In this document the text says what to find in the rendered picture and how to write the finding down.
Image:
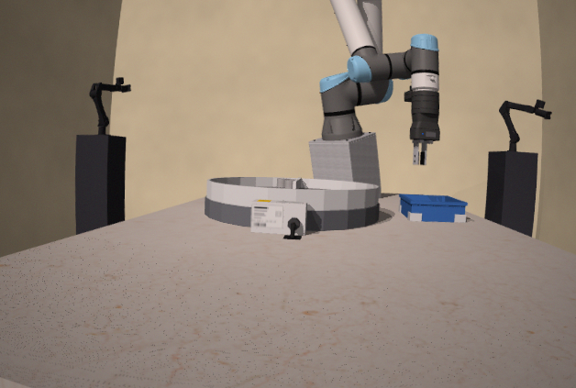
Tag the blue crate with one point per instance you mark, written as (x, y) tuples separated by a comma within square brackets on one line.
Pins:
[(432, 208)]

